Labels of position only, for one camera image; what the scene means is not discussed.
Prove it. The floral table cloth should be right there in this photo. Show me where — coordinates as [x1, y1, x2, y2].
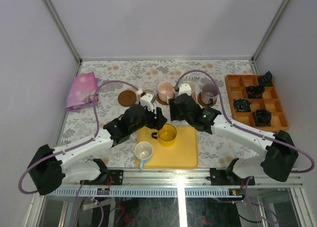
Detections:
[56, 59, 257, 168]

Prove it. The yellow plastic tray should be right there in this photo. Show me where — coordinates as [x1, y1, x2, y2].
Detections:
[137, 126, 199, 170]

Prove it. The dark wooden coaster far right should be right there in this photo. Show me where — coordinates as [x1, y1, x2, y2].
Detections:
[198, 92, 217, 107]

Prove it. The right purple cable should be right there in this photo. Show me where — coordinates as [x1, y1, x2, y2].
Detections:
[174, 69, 316, 225]

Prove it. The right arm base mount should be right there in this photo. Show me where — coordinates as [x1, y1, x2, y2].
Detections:
[206, 158, 248, 186]

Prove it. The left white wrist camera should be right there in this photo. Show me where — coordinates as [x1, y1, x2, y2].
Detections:
[137, 89, 156, 112]

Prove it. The white mug blue handle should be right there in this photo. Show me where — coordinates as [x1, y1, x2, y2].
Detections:
[134, 141, 154, 169]

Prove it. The dark wooden coaster middle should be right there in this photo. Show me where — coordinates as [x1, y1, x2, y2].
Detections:
[157, 92, 174, 105]

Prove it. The white mug pink handle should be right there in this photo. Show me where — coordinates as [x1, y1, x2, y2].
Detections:
[183, 81, 196, 100]

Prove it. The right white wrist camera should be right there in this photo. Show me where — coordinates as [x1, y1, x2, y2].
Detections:
[175, 83, 192, 97]

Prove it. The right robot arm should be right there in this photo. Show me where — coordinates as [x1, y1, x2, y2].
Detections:
[168, 94, 298, 185]

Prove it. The black rolled item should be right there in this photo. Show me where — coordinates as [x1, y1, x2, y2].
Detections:
[252, 109, 271, 126]
[233, 99, 252, 112]
[246, 85, 265, 99]
[258, 71, 273, 87]

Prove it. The aluminium front rail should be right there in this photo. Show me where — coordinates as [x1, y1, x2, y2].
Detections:
[49, 169, 304, 188]

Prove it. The orange compartment organizer box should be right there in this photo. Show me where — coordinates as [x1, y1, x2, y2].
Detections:
[225, 75, 289, 132]

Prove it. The pink ceramic mug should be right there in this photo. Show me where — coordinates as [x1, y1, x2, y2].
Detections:
[158, 81, 175, 104]

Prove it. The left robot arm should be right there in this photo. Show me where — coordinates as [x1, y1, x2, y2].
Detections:
[28, 104, 167, 195]

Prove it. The yellow glass cup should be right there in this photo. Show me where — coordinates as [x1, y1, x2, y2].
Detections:
[151, 124, 177, 147]

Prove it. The purple folded cloth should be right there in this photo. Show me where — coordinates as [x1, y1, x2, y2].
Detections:
[65, 72, 99, 112]

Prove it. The purple cable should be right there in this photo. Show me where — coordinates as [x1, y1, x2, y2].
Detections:
[18, 80, 143, 227]
[174, 69, 316, 225]

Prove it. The dark wooden coaster far left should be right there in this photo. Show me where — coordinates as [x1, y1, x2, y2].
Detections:
[118, 90, 137, 107]

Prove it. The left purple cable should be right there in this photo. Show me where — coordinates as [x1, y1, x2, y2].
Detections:
[18, 80, 143, 227]

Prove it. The light woven coaster left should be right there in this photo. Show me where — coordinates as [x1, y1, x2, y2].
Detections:
[137, 89, 154, 100]

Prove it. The black rolled item top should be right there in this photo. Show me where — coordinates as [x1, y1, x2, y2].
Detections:
[258, 71, 273, 87]

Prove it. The dark wooden coaster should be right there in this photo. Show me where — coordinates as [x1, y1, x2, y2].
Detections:
[157, 92, 174, 105]
[198, 92, 217, 107]
[118, 90, 137, 107]

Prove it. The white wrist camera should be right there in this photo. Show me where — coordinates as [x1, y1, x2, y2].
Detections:
[175, 83, 192, 97]
[137, 89, 156, 112]

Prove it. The purple glass cup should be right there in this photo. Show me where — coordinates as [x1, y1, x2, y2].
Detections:
[201, 83, 218, 104]

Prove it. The black rolled item bottom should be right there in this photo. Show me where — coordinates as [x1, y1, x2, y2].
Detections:
[252, 109, 271, 126]

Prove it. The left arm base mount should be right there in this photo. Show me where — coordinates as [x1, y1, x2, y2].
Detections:
[82, 159, 123, 186]

